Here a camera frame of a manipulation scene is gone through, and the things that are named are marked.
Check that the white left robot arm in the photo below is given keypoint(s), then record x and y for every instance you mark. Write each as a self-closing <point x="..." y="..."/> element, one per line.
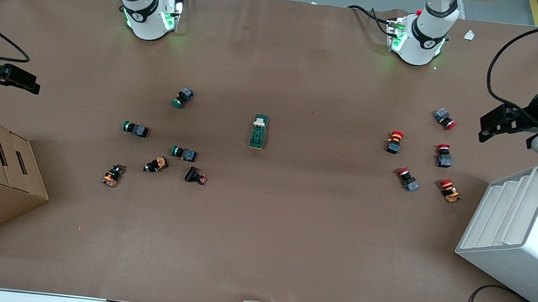
<point x="423" y="42"/>

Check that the white stepped rack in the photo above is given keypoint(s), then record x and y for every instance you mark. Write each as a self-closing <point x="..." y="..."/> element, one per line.
<point x="528" y="248"/>

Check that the green push button switch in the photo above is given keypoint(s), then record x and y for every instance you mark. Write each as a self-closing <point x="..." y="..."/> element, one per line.
<point x="185" y="154"/>
<point x="137" y="129"/>
<point x="184" y="96"/>

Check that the red mushroom button orange block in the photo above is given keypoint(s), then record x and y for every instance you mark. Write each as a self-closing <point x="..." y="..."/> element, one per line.
<point x="450" y="192"/>
<point x="393" y="144"/>

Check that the black button orange block switch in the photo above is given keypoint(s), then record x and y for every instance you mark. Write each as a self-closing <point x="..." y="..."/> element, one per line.
<point x="157" y="164"/>
<point x="112" y="176"/>

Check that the black switch with red button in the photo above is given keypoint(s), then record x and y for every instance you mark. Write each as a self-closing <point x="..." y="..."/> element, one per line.
<point x="192" y="175"/>

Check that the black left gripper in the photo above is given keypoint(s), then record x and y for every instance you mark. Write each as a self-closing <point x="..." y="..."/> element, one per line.
<point x="526" y="119"/>

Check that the red mushroom button blue block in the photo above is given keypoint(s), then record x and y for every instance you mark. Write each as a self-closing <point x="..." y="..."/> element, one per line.
<point x="409" y="182"/>
<point x="444" y="159"/>
<point x="443" y="117"/>

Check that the white paper scrap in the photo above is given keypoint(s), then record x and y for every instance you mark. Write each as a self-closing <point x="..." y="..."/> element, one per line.
<point x="469" y="35"/>

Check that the green load switch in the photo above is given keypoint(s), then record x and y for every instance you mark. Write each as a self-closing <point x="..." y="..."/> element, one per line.
<point x="259" y="132"/>

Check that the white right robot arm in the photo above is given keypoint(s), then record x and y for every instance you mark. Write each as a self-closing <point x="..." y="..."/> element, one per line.
<point x="145" y="18"/>

